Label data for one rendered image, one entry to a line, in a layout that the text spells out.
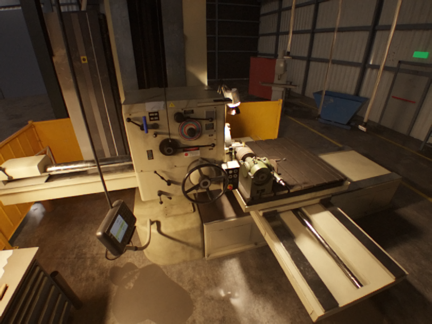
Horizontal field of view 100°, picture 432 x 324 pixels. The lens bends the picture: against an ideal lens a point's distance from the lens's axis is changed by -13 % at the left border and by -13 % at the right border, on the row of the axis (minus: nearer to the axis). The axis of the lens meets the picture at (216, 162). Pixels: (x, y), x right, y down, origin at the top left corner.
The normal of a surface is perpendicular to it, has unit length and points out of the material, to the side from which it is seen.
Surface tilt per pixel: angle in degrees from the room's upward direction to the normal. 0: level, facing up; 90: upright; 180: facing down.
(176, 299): 0
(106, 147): 90
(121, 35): 90
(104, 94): 90
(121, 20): 90
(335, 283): 0
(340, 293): 0
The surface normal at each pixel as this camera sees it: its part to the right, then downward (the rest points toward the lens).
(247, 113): 0.26, 0.48
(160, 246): 0.02, 0.50
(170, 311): 0.00, -0.87
